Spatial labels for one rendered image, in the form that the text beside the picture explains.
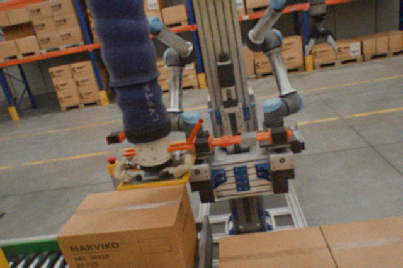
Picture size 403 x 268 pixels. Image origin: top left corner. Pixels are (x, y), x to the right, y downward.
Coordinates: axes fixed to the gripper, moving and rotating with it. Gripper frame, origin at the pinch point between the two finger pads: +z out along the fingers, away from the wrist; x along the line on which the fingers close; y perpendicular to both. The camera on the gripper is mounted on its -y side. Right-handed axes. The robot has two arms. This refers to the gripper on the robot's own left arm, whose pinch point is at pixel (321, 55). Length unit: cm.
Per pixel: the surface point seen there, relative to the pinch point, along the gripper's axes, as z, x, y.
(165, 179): 38, 83, -40
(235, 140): 26, 49, -33
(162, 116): 10, 80, -32
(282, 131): 25, 28, -34
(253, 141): 28, 41, -34
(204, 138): 25, 63, -27
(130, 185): 38, 100, -41
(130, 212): 57, 107, -34
